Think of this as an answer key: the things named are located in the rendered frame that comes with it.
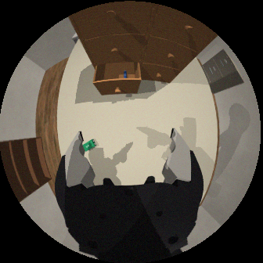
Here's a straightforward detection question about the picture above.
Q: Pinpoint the brown wooden chest of drawers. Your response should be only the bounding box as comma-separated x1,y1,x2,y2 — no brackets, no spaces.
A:
68,3,218,83

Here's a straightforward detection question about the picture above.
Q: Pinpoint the brown wooden drawer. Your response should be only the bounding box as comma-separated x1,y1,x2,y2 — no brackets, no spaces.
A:
84,33,145,64
150,4,216,51
141,63,180,82
93,62,142,95
72,1,153,38
143,34,196,69

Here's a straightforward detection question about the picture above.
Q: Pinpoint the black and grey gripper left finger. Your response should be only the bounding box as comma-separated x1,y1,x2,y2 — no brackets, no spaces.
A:
55,131,95,229

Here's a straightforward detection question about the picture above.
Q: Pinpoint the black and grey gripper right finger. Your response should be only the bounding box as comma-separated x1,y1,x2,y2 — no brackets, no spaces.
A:
162,128,204,222

